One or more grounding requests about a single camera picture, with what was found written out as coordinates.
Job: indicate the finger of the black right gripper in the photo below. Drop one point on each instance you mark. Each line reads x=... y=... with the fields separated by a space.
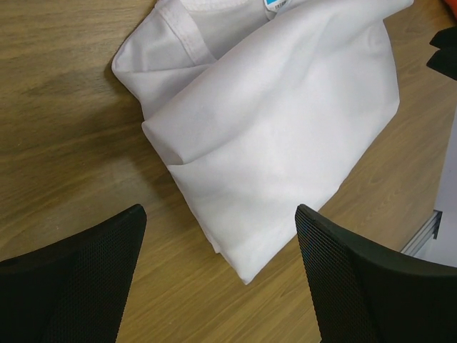
x=446 y=38
x=444 y=61

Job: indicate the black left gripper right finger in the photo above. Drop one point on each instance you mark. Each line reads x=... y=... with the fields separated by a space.
x=365 y=292

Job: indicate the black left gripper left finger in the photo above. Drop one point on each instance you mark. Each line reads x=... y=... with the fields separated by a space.
x=74 y=290

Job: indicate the white t-shirt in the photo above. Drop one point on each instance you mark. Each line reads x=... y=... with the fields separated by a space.
x=256 y=107

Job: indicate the aluminium front rail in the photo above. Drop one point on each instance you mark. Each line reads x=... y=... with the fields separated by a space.
x=429 y=230

